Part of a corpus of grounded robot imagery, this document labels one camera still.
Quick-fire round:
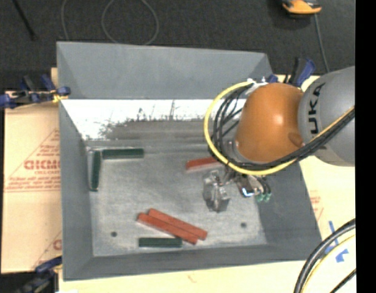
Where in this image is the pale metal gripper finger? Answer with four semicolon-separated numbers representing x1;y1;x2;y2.
202;169;221;209
215;185;231;213

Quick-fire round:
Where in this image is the red-brown flat block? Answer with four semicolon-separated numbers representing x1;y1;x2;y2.
136;212;200;246
148;208;209;241
185;157;222;174

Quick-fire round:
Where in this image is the dark green flat block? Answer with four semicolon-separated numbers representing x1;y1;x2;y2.
101;148;145;160
88;150;102;192
138;237;184;249

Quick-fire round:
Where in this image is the grey metal bin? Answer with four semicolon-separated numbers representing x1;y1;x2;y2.
56;41;324;281

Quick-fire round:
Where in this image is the brown cardboard board red print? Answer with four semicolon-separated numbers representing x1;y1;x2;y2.
0;67;64;275

